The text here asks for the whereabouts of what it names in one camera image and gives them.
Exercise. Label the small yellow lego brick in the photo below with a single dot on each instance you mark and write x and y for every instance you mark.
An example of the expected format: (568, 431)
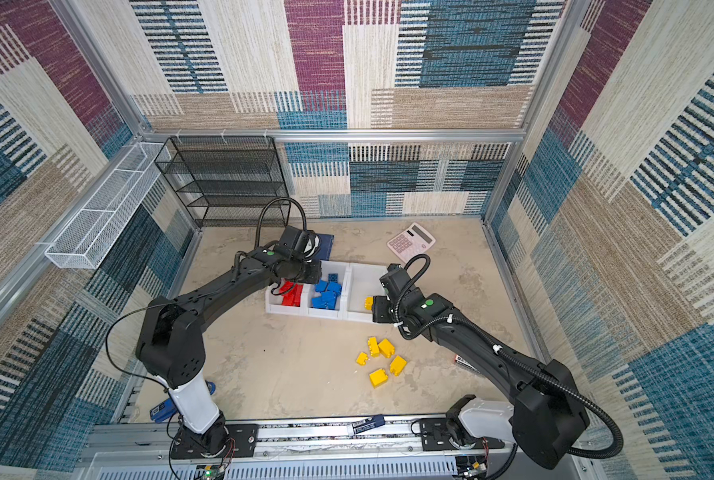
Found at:
(362, 358)

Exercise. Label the white middle bin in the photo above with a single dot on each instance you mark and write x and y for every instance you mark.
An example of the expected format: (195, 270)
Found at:
(344, 270)

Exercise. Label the blue small lego brick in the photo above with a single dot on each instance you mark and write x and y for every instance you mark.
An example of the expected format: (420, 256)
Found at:
(334, 288)

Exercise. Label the red long lego brick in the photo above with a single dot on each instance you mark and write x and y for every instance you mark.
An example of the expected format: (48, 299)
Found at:
(296, 296)

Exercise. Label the white bin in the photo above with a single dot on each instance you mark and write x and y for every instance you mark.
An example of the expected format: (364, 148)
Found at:
(344, 270)
(362, 283)
(274, 304)

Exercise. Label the white right bin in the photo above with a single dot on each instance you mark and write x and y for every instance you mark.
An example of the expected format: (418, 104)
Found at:
(362, 283)

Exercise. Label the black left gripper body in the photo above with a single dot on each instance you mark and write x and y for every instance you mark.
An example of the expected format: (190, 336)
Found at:
(306, 272)

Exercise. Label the blue notebook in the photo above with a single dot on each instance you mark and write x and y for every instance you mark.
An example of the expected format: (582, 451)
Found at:
(325, 245)

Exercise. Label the white left bin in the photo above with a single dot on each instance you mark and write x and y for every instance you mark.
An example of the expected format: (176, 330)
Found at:
(274, 304)

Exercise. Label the blue label tag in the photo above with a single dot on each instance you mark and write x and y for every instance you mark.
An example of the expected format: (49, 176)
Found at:
(368, 424)

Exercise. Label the red white small box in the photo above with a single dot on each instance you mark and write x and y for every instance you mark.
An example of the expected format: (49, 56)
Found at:
(460, 361)

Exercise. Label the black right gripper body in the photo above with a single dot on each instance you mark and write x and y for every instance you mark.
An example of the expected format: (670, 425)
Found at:
(383, 309)

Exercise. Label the blue long lego brick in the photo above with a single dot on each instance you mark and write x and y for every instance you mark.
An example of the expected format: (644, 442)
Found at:
(320, 285)

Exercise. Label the black wire mesh shelf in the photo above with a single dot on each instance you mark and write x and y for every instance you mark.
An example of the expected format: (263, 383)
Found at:
(225, 181)

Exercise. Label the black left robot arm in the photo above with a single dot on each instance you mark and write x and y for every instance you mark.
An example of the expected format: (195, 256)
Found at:
(170, 344)

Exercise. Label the white wire mesh basket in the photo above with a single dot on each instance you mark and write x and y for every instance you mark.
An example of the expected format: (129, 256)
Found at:
(92, 232)

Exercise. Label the pink calculator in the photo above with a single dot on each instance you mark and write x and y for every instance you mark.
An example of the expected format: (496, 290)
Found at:
(413, 240)

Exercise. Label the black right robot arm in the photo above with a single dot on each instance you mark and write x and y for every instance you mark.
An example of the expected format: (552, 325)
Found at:
(547, 416)

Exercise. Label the yellow long lego brick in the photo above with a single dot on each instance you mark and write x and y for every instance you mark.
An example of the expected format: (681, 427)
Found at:
(373, 346)

